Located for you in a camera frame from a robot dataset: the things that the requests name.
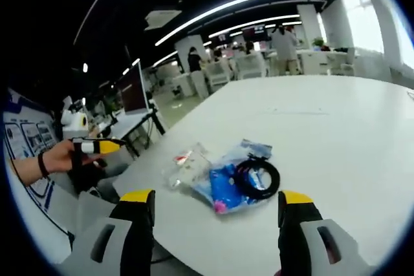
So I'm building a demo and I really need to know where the person's left hand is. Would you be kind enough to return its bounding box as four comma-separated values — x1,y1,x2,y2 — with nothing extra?
43,139,107,174

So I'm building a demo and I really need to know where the wall poster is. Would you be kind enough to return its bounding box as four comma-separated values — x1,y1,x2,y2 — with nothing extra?
2,107,61,162

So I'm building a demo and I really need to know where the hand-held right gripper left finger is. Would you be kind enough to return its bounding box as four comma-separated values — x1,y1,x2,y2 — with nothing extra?
60,188,157,276

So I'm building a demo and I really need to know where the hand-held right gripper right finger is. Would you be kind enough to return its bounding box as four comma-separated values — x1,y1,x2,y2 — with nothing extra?
277,189,373,276

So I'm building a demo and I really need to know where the long ceiling light strip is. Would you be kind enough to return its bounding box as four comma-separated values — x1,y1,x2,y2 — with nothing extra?
154,0,338,47

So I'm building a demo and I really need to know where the ceiling air conditioner unit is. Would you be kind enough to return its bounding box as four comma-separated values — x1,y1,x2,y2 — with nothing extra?
144,8,184,32

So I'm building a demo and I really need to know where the white office desk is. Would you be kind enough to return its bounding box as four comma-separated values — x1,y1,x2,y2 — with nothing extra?
105,109,166,158

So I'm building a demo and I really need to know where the black wristband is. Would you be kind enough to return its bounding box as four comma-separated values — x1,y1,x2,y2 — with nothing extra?
37,151,50,179

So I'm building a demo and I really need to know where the computer monitor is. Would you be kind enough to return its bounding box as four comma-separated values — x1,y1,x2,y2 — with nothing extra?
116,61,150,116

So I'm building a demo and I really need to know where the blue plastic packet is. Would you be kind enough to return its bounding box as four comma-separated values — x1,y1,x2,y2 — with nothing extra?
193,138,274,215

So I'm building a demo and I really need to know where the clear plastic packet red item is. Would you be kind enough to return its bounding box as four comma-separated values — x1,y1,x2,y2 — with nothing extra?
166,142,212,192

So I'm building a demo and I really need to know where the black cable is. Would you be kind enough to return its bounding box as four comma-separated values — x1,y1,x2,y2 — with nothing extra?
234,154,281,200

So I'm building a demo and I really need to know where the white tabletop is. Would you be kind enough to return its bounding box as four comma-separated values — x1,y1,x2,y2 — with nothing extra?
111,74,414,276

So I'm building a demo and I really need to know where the thin ceiling light strip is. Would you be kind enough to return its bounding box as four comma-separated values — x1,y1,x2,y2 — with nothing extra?
72,0,118,46

